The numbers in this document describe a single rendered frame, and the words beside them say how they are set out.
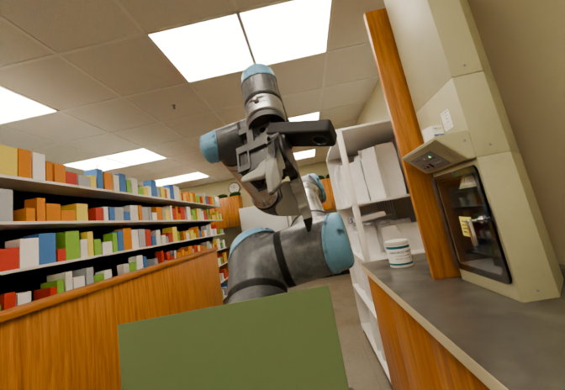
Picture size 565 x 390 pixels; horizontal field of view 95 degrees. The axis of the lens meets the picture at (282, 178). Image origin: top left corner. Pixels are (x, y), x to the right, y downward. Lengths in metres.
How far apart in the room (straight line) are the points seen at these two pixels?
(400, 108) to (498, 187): 0.60
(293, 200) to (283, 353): 0.22
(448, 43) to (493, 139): 0.39
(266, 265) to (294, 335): 0.18
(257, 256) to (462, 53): 1.02
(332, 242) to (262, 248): 0.14
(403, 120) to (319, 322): 1.22
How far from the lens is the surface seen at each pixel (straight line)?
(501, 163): 1.14
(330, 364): 0.39
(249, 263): 0.52
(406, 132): 1.44
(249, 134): 0.48
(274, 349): 0.38
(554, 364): 0.84
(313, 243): 0.51
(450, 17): 1.30
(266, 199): 0.86
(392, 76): 1.54
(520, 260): 1.14
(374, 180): 2.29
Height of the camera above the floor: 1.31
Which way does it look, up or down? 10 degrees up
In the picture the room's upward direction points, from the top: 10 degrees counter-clockwise
